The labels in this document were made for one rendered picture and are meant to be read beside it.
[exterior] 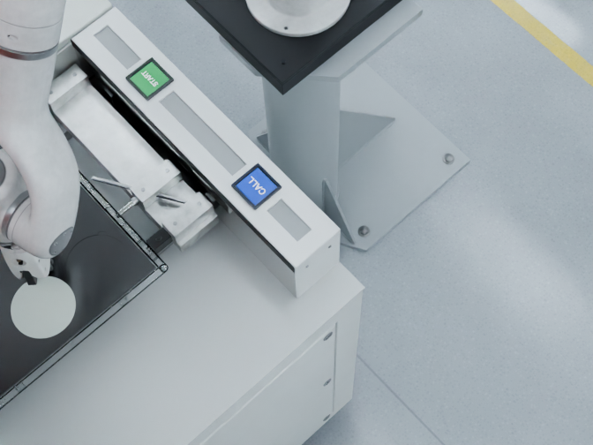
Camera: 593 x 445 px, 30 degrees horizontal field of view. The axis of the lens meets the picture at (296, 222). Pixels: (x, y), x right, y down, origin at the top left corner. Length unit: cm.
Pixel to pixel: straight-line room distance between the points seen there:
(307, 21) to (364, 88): 94
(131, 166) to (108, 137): 7
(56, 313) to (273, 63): 57
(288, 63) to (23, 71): 69
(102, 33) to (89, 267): 40
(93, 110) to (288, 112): 49
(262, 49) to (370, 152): 90
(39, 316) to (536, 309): 134
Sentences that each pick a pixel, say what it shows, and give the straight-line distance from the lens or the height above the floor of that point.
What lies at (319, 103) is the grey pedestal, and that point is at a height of 58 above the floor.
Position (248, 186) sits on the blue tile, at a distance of 171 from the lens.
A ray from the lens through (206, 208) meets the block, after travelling 176.
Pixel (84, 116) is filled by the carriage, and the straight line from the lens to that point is 190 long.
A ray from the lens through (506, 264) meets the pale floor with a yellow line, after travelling 272.
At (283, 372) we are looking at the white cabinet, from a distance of 182.
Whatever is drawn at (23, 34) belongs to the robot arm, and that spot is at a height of 144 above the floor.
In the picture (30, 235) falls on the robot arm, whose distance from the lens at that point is 146.
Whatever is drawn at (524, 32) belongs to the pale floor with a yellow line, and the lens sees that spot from 303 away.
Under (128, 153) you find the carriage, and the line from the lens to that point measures 185.
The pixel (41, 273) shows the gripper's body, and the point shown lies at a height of 101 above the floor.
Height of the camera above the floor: 251
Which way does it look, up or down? 67 degrees down
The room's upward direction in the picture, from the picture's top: 3 degrees counter-clockwise
